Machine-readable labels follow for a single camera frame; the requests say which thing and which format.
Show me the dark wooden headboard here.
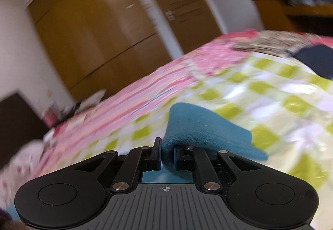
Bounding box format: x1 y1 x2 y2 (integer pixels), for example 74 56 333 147
0 92 49 167

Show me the wooden wardrobe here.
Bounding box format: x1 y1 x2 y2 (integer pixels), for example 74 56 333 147
28 0 171 100

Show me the pink striped bedspread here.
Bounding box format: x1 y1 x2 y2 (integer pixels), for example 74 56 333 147
1 29 258 207

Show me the teal fuzzy sweater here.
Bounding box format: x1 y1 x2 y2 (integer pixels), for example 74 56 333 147
142 102 269 184

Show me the floral patterned cloth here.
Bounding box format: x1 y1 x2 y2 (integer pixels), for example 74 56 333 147
232 31 332 57

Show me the wooden door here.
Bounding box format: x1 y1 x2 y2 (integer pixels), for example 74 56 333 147
155 0 222 53

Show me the pink storage box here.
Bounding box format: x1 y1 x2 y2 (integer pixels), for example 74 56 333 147
42 108 59 128

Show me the wooden side cabinet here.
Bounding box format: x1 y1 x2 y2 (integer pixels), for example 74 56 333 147
251 0 332 36

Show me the dark navy flat object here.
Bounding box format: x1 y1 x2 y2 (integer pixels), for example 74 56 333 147
293 44 333 80

